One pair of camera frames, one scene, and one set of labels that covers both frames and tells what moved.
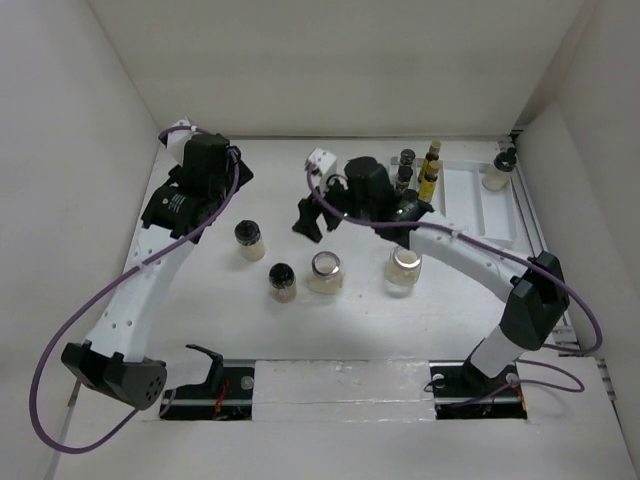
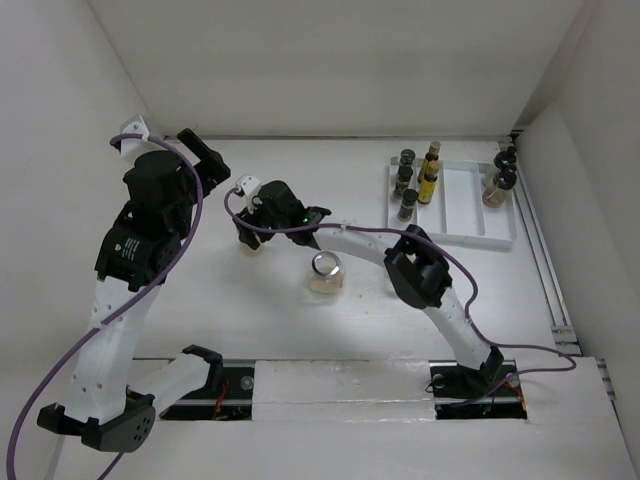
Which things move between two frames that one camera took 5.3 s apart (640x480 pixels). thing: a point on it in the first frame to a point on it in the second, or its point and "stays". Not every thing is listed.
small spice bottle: x=407 y=156 stays
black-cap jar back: x=503 y=163 stays
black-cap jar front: x=282 y=282 to x=499 y=182
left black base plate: x=228 y=396 stays
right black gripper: x=307 y=224 to x=252 y=215
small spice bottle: x=405 y=173 stays
